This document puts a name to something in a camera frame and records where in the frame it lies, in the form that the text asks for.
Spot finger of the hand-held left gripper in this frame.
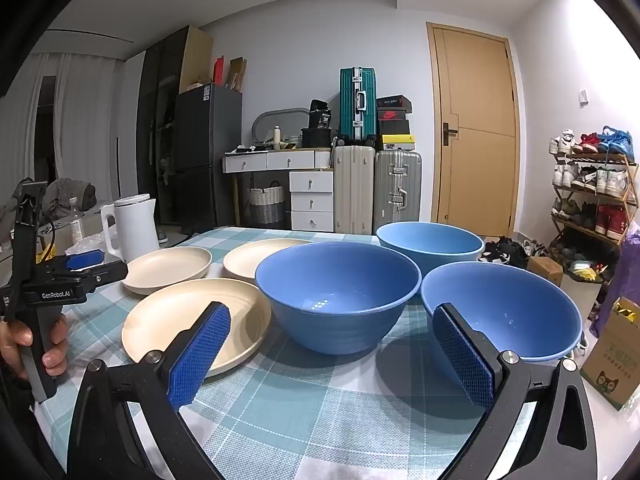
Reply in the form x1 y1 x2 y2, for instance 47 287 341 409
82 261 129 293
37 250 106 273

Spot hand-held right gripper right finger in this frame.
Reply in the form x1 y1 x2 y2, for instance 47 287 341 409
432 302 598 480

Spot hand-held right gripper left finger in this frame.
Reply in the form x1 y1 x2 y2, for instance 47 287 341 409
67 301 232 480

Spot cream round plate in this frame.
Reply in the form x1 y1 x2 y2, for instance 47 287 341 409
121 246 213 296
223 239 315 283
122 278 272 378

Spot blue bowl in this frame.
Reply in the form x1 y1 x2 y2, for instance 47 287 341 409
421 261 583 365
376 221 485 277
255 241 422 355

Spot person's left forearm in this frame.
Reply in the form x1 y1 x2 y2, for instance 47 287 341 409
0 360 66 480

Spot person's left hand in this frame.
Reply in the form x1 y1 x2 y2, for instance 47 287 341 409
0 312 69 382

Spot clear plastic bag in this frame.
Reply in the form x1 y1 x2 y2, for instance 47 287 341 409
65 232 108 257

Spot clear water bottle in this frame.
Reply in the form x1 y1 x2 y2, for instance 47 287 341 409
69 197 83 243

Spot white electric kettle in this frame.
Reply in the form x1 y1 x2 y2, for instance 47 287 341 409
101 193 161 264

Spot grey jacket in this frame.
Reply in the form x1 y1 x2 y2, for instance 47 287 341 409
42 177 97 221

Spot scattered loose shoes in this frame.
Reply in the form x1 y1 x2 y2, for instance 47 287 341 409
480 237 551 271

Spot brown cardboard box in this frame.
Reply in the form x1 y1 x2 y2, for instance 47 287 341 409
527 256 565 287

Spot white trash bin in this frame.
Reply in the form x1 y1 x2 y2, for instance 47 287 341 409
560 260 603 321

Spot cardboard box with green print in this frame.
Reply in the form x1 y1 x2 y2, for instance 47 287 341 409
580 296 640 411

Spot white sheer curtain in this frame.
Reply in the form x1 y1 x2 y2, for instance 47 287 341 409
0 52 123 221

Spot dark grey refrigerator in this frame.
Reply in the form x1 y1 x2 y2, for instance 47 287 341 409
174 83 243 233

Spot grey white woven basket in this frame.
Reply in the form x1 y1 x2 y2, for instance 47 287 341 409
248 180 286 225

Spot silver suitcase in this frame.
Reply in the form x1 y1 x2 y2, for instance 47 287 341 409
374 150 422 233

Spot purple bag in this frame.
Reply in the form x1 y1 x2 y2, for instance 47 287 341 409
590 225 640 338

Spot tall dark cabinet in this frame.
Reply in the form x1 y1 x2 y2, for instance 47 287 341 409
136 25 213 221

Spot beige suitcase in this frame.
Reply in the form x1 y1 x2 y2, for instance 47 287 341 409
333 145 376 235

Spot white dresser desk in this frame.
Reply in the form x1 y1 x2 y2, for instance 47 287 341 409
222 147 335 233

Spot yellow black shoebox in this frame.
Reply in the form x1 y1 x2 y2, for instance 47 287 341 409
376 134 416 152

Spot oval grey-framed mirror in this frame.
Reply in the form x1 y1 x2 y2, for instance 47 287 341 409
251 107 311 148

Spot wooden shoe rack with shoes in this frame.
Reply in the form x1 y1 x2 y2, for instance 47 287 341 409
547 127 636 271

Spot flat brown cardboard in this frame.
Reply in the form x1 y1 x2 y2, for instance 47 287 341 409
229 57 247 92

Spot tan wooden door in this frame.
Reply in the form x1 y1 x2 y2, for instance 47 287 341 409
426 22 521 238

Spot black round storage box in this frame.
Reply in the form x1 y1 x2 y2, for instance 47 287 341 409
301 127 333 150

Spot black printed packet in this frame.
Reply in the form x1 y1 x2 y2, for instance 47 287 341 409
309 100 333 130

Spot teal suitcase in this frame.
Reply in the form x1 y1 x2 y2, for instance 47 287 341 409
340 67 377 147

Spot black cable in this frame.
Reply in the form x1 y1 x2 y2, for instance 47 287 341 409
40 220 56 261

